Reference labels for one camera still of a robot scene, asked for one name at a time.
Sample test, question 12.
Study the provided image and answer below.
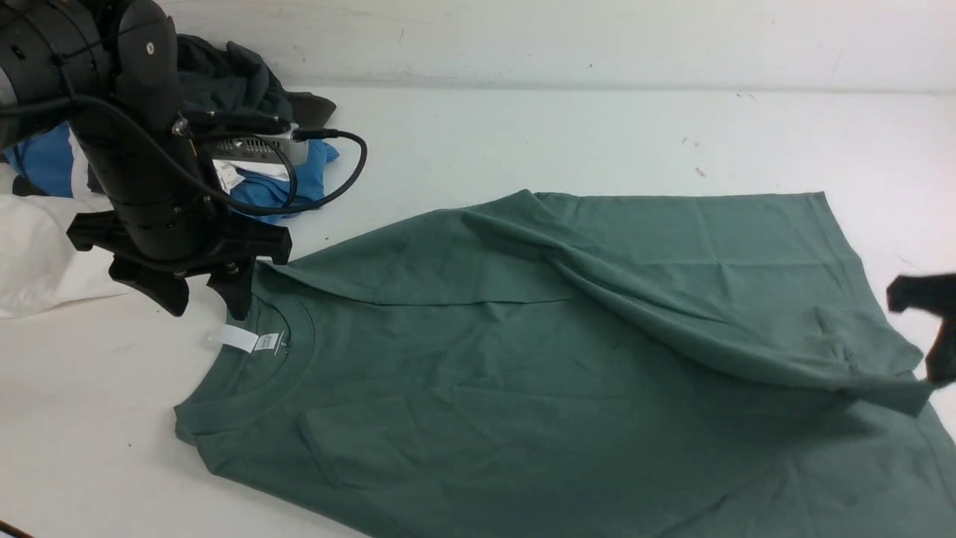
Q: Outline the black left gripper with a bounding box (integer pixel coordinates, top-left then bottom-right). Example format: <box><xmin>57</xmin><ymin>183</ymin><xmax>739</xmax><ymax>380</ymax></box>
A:
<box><xmin>67</xmin><ymin>211</ymin><xmax>291</xmax><ymax>321</ymax></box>

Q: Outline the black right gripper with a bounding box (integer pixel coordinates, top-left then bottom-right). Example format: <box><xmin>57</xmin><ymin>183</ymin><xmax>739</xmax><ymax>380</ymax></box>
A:
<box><xmin>887</xmin><ymin>273</ymin><xmax>955</xmax><ymax>387</ymax></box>

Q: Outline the green long-sleeve top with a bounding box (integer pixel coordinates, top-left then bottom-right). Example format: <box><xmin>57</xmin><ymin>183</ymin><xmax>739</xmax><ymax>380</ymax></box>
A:
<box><xmin>175</xmin><ymin>191</ymin><xmax>954</xmax><ymax>537</ymax></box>

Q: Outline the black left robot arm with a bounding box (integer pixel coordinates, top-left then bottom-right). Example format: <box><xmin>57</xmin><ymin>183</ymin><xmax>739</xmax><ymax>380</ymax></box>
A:
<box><xmin>2</xmin><ymin>1</ymin><xmax>291</xmax><ymax>320</ymax></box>

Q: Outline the white shirt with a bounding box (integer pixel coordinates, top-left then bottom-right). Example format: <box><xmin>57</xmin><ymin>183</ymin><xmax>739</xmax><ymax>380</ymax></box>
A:
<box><xmin>1</xmin><ymin>134</ymin><xmax>131</xmax><ymax>319</ymax></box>

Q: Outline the blue shirt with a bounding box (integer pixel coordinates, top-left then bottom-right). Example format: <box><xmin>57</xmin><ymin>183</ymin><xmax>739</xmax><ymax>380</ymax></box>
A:
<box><xmin>2</xmin><ymin>125</ymin><xmax>339</xmax><ymax>211</ymax></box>

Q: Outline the dark grey shirt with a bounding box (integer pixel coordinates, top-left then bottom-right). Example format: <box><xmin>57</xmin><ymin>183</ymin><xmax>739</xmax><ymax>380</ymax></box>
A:
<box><xmin>176</xmin><ymin>34</ymin><xmax>337</xmax><ymax>129</ymax></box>

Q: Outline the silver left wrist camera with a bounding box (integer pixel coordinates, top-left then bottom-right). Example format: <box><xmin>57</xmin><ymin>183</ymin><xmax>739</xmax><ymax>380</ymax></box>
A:
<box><xmin>197</xmin><ymin>123</ymin><xmax>308</xmax><ymax>167</ymax></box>

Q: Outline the black left camera cable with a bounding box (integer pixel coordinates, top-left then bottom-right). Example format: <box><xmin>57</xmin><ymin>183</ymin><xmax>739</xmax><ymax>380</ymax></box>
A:
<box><xmin>0</xmin><ymin>93</ymin><xmax>368</xmax><ymax>217</ymax></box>

